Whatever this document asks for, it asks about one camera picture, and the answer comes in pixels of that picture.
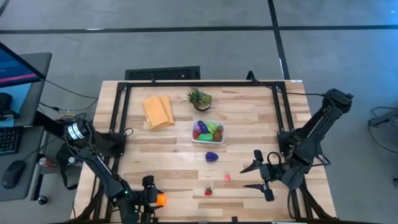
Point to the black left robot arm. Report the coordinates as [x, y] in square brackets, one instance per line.
[102, 169]

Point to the clear plastic tupperware container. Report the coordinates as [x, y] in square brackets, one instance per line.
[223, 141]

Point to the desk monitor with blue screen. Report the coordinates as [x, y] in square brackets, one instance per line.
[15, 70]

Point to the red soda can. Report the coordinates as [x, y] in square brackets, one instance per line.
[47, 162]

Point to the grey side desk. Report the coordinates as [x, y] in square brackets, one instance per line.
[34, 102]

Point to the folded tan cloth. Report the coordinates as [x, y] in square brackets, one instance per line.
[157, 112]

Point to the magenta white striped toy onion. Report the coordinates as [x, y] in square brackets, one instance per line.
[196, 129]

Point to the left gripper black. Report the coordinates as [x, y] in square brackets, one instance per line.
[148, 196]

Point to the black computer mouse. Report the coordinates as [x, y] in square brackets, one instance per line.
[13, 174]

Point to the grey stand leg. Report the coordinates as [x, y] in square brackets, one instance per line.
[387, 117]

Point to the pale pink squishy toy block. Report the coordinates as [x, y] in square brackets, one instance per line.
[227, 178]

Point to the potted succulent in black pot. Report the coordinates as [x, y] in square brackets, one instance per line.
[200, 99]

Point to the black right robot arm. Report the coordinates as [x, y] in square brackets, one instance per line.
[311, 133]

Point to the black keyboard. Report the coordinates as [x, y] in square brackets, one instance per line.
[9, 140]

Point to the purple toy grape bunch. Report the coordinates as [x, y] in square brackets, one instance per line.
[211, 156]

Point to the black caster wheel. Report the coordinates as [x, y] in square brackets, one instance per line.
[42, 199]

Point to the orange toy fruit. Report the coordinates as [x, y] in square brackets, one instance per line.
[162, 200]

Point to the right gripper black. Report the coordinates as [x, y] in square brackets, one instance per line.
[268, 174]

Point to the black aluminium rig frame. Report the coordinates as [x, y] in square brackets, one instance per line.
[199, 84]

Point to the light green toy lettuce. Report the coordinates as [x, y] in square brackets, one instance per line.
[212, 127]

